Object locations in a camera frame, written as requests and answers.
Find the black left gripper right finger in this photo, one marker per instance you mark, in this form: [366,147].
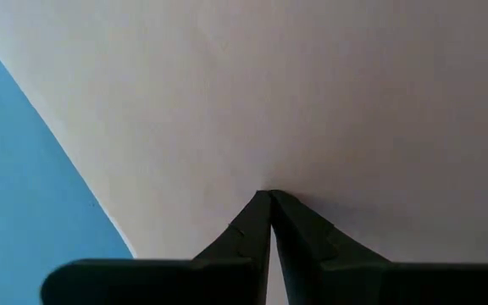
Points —
[396,288]

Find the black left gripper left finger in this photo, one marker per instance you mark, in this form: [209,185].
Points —
[163,284]

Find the blue paper sheet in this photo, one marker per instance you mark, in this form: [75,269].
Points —
[23,190]

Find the pink paper sheet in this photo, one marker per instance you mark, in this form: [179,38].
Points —
[269,106]

